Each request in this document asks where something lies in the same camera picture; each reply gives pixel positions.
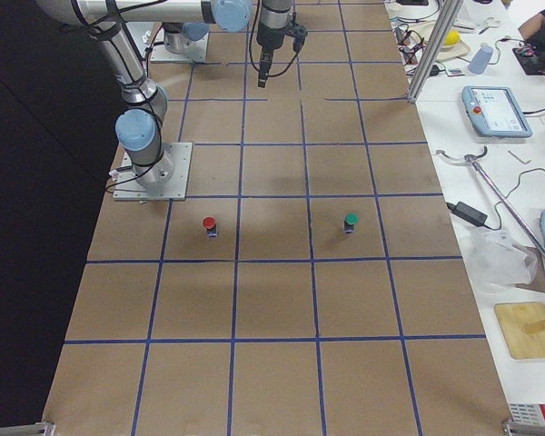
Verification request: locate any beige tray with plate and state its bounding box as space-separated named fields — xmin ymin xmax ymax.
xmin=409 ymin=21 xmax=471 ymax=61

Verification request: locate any wooden cutting board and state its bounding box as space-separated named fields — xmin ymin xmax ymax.
xmin=494 ymin=302 xmax=545 ymax=360

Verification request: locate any green push button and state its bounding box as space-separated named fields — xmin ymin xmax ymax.
xmin=343 ymin=213 xmax=359 ymax=234

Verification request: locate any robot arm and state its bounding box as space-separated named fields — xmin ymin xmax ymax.
xmin=162 ymin=1 xmax=308 ymax=88
xmin=37 ymin=1 xmax=252 ymax=190

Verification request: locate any red push button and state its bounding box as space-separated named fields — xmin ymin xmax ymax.
xmin=202 ymin=216 xmax=218 ymax=238

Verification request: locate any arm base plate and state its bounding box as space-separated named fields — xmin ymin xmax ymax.
xmin=112 ymin=142 xmax=193 ymax=201
xmin=151 ymin=30 xmax=209 ymax=64

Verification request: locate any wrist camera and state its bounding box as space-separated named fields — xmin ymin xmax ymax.
xmin=288 ymin=23 xmax=308 ymax=54

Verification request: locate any aluminium frame post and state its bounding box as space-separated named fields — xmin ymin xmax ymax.
xmin=407 ymin=0 xmax=463 ymax=104

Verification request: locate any clear plastic bag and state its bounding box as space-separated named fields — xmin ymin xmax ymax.
xmin=462 ymin=228 xmax=545 ymax=293

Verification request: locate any blue plastic cup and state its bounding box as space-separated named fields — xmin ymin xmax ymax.
xmin=467 ymin=44 xmax=494 ymax=74

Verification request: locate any yellow fruit toy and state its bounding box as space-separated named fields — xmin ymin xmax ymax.
xmin=443 ymin=30 xmax=461 ymax=47

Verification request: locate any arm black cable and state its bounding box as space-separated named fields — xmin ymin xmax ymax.
xmin=247 ymin=13 xmax=301 ymax=78

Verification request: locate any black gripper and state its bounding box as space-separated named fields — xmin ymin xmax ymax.
xmin=257 ymin=21 xmax=284 ymax=87

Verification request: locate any metal grabber pole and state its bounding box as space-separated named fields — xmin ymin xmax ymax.
xmin=434 ymin=145 xmax=545 ymax=262

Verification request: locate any black power adapter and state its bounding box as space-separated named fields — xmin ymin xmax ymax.
xmin=451 ymin=202 xmax=487 ymax=227

